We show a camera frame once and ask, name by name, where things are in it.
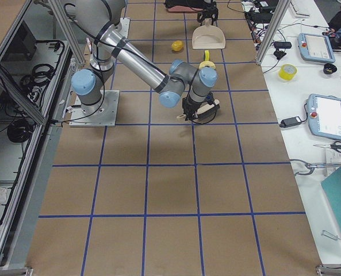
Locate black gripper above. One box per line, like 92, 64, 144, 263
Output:
182, 97, 202, 121
197, 7, 218, 25

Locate beige brush black bristles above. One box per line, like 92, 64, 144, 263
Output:
177, 99, 220, 120

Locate beige plastic dustpan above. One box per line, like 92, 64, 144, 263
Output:
192, 18, 226, 49

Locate bin with black bag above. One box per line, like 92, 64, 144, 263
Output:
164, 0, 204, 13

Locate yellow potato toy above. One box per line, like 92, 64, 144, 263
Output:
171, 40, 184, 52

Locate pale melon slice toy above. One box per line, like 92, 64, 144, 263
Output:
198, 60, 216, 70

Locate yellow tape roll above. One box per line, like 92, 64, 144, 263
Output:
278, 64, 297, 81

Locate black power adapter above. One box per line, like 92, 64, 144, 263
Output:
279, 116, 302, 128

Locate blue teach pendant far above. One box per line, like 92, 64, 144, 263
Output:
297, 33, 335, 63

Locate blue teach pendant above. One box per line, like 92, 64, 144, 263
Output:
306, 94, 341, 141
297, 33, 335, 63

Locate small black bowl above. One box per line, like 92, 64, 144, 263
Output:
323, 63, 338, 75

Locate blue teach pendant near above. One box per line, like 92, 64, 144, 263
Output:
306, 94, 341, 141

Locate black scissors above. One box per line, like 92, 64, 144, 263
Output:
313, 140, 341, 153

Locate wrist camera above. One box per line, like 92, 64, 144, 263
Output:
205, 92, 216, 105

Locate aluminium frame post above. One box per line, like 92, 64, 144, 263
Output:
256, 0, 291, 65

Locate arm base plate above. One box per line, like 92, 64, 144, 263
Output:
117, 17, 131, 38
69, 90, 120, 127

